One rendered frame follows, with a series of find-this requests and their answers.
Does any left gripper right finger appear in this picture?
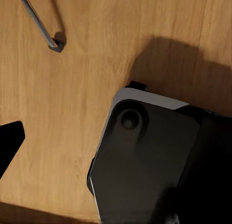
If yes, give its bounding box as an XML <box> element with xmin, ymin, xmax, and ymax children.
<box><xmin>217</xmin><ymin>121</ymin><xmax>232</xmax><ymax>160</ymax></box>

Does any swivel chair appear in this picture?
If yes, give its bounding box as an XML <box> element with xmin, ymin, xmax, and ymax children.
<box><xmin>21</xmin><ymin>0</ymin><xmax>64</xmax><ymax>53</ymax></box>

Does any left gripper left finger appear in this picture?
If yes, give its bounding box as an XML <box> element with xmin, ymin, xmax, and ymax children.
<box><xmin>0</xmin><ymin>121</ymin><xmax>25</xmax><ymax>179</ymax></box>

